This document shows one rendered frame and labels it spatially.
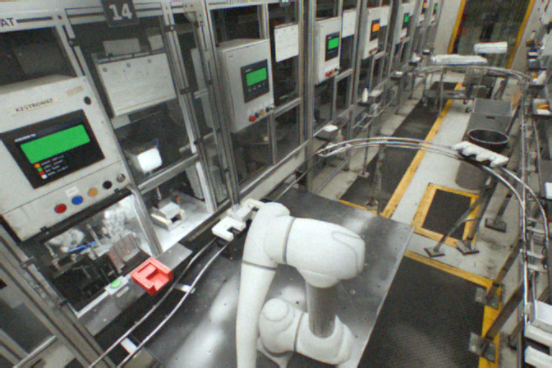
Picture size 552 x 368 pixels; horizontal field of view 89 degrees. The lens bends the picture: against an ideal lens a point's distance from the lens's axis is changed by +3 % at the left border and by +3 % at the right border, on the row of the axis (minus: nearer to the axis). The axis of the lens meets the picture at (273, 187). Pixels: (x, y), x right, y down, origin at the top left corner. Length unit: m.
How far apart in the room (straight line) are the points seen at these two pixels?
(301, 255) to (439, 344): 1.80
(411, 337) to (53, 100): 2.36
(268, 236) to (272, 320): 0.55
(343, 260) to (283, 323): 0.59
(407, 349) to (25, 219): 2.20
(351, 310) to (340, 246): 0.91
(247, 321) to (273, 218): 0.28
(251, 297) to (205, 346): 0.78
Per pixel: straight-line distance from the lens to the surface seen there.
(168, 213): 1.75
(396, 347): 2.33
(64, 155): 1.24
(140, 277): 1.53
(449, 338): 2.49
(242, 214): 1.73
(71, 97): 1.24
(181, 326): 1.64
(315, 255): 0.72
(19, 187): 1.25
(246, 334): 0.85
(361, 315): 1.60
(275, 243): 0.75
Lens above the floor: 2.02
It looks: 34 degrees down
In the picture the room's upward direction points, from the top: 5 degrees counter-clockwise
